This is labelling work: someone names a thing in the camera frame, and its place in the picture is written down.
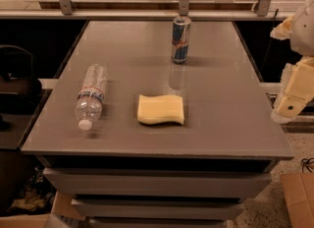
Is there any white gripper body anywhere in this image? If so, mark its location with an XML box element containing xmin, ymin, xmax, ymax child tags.
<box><xmin>290</xmin><ymin>0</ymin><xmax>314</xmax><ymax>56</ymax></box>

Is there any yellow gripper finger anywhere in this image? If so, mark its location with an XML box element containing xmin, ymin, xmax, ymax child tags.
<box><xmin>271</xmin><ymin>56</ymin><xmax>314</xmax><ymax>124</ymax></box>
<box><xmin>270</xmin><ymin>16</ymin><xmax>294</xmax><ymax>40</ymax></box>

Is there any red bull can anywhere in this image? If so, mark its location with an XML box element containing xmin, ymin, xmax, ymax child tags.
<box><xmin>172</xmin><ymin>16</ymin><xmax>191</xmax><ymax>64</ymax></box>

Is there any clear plastic water bottle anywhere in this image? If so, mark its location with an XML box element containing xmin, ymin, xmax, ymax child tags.
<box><xmin>75</xmin><ymin>64</ymin><xmax>108</xmax><ymax>131</ymax></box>

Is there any cardboard box right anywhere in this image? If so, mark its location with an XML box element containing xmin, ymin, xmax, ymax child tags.
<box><xmin>281</xmin><ymin>173</ymin><xmax>314</xmax><ymax>228</ymax></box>

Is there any cardboard box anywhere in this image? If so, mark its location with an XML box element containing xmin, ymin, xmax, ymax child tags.
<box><xmin>0</xmin><ymin>192</ymin><xmax>85</xmax><ymax>228</ymax></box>
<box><xmin>281</xmin><ymin>173</ymin><xmax>314</xmax><ymax>228</ymax></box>

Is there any yellow sponge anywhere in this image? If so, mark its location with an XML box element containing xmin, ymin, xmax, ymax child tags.
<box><xmin>137</xmin><ymin>95</ymin><xmax>184</xmax><ymax>125</ymax></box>

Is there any grey drawer cabinet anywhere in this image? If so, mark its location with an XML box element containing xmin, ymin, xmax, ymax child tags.
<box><xmin>23</xmin><ymin>22</ymin><xmax>293</xmax><ymax>228</ymax></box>

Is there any cardboard box left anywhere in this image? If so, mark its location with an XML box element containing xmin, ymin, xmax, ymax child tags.
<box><xmin>0</xmin><ymin>192</ymin><xmax>85</xmax><ymax>228</ymax></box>

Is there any black chair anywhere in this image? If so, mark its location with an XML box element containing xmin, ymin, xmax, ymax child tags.
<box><xmin>0</xmin><ymin>44</ymin><xmax>42</xmax><ymax>131</ymax></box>

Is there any black cable on floor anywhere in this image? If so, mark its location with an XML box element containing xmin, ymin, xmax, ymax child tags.
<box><xmin>300</xmin><ymin>157</ymin><xmax>314</xmax><ymax>174</ymax></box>

